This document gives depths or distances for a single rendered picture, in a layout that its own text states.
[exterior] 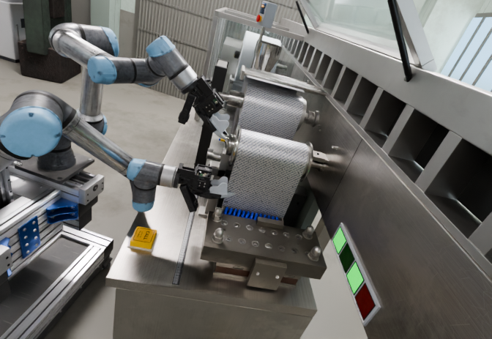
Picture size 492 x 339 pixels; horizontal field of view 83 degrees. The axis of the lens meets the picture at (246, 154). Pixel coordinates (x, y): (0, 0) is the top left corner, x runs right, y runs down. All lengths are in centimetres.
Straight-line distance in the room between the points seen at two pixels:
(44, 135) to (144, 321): 66
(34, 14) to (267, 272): 438
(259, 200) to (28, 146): 69
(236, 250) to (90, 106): 91
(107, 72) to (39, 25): 390
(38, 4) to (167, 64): 392
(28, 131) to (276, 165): 68
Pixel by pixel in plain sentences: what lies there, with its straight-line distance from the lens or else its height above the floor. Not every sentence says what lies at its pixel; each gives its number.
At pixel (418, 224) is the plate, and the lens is 63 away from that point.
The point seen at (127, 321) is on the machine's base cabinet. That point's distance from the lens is 112.
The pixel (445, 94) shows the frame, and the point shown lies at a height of 163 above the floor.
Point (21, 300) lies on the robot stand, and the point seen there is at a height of 21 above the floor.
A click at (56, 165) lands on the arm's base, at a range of 151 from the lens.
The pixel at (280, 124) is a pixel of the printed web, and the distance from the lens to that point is 113.
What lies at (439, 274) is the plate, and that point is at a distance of 59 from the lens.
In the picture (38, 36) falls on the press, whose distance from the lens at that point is 480.
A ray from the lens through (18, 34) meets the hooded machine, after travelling 560.
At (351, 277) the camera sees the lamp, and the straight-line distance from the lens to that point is 79.
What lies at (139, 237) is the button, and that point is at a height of 92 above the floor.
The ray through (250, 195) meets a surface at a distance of 100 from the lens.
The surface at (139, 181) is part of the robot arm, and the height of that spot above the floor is 109.
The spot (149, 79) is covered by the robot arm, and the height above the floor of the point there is 140.
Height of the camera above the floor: 168
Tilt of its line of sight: 27 degrees down
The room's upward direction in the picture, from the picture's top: 17 degrees clockwise
